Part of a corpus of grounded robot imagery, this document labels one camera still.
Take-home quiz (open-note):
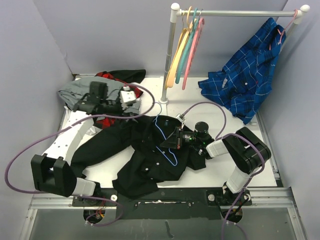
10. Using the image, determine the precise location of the teal hanger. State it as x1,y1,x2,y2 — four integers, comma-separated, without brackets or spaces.
175,8,199,84

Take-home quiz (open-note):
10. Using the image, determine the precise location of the black button shirt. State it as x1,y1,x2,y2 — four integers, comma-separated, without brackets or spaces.
70,115,206,198

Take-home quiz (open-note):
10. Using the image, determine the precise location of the grey shirt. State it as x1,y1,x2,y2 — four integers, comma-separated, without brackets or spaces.
58,76,125,110

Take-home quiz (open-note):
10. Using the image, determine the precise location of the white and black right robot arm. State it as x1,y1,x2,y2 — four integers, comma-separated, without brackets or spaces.
160,121,272,205

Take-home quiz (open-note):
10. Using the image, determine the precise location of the blue plaid shirt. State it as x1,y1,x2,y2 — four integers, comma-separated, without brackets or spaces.
198,17,286,125

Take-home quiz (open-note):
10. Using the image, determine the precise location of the silver white clothes rack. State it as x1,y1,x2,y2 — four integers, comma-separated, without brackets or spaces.
159,2,311,115

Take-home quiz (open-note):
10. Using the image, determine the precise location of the yellow hanger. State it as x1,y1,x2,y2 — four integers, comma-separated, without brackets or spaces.
164,6,193,89

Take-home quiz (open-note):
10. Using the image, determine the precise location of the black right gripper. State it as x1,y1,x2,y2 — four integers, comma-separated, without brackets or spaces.
160,126,202,150

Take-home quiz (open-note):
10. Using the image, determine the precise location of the black garment at back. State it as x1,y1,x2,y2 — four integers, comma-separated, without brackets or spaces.
108,69,146,83

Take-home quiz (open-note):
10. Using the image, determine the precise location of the red black plaid shirt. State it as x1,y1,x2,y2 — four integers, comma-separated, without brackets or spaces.
93,71,144,130

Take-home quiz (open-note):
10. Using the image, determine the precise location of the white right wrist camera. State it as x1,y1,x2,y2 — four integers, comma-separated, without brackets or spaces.
175,113,186,129

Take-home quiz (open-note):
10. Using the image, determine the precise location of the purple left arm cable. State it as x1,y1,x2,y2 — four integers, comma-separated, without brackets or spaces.
4,83,156,228

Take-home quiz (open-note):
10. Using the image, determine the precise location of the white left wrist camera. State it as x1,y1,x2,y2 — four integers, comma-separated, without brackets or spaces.
119,86,137,106

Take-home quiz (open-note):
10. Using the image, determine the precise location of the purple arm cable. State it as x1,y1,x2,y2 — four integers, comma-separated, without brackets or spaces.
4,83,156,228
183,101,266,240

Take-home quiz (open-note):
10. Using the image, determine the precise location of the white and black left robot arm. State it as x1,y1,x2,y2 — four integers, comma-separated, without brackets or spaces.
31,81,137,206

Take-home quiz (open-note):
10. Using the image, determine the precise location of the white shirt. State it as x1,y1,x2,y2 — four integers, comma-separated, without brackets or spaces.
65,98,141,136

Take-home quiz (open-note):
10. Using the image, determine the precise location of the beige hanger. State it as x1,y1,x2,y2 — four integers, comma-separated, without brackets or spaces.
165,19,197,88

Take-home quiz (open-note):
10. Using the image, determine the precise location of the light blue wire hanger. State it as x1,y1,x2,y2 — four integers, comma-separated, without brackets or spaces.
152,101,178,166

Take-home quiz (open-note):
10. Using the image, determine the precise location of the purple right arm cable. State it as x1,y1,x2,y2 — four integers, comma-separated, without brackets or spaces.
183,101,266,240

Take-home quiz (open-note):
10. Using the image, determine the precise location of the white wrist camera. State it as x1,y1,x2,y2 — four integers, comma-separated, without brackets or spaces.
119,86,137,106
175,113,186,129

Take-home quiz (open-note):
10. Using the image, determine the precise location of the aluminium frame rail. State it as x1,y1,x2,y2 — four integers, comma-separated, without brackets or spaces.
21,187,308,240

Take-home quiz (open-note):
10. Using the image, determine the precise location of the pink hanger holding blue shirt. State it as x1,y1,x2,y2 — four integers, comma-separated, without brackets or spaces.
277,9,299,45

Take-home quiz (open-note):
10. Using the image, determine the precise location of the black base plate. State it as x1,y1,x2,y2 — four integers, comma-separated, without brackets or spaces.
72,187,252,224

